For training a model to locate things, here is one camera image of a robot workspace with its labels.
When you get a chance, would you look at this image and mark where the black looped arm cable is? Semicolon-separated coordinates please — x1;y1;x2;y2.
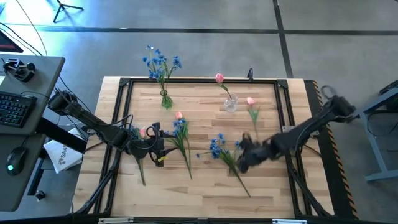
320;85;336;100

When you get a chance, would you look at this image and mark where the black clamp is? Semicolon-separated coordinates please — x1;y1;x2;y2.
2;58;36;82

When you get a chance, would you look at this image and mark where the black tripod stand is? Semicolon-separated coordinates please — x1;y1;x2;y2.
52;0;85;23

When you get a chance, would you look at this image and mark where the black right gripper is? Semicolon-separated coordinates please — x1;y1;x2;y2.
238;134;285;174

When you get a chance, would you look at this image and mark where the clear glass vase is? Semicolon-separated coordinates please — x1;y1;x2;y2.
223;93;239;113

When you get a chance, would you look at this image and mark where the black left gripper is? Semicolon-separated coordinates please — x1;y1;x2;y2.
126;122;170;168

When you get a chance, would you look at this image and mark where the silver metal bracket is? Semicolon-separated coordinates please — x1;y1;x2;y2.
272;218;308;224
98;217;134;224

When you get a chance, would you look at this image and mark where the grey metal stand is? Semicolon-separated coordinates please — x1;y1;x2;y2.
354;79;398;183

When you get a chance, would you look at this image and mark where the grey desk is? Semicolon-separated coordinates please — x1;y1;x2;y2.
0;54;66;213

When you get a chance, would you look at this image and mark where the black yellow hazard strip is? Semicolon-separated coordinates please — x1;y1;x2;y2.
306;80;359;219

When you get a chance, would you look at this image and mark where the white cable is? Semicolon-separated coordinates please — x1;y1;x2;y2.
15;0;48;57

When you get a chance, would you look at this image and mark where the black keyboard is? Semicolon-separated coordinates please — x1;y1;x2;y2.
0;91;37;128

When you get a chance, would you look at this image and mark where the black aluminium table frame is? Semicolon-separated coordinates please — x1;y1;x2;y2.
74;77;332;218

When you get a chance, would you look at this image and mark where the green glass vase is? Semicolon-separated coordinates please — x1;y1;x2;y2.
160;89;174;110

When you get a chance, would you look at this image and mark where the black computer mouse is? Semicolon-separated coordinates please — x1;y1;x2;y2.
6;146;28;177

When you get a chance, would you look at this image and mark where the blue artificial flower bunch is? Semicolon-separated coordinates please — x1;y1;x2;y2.
129;124;147;187
164;119;193;180
142;45;183;103
195;133;251;198

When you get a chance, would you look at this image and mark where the white paper box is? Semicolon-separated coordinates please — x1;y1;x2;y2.
43;127;83;174

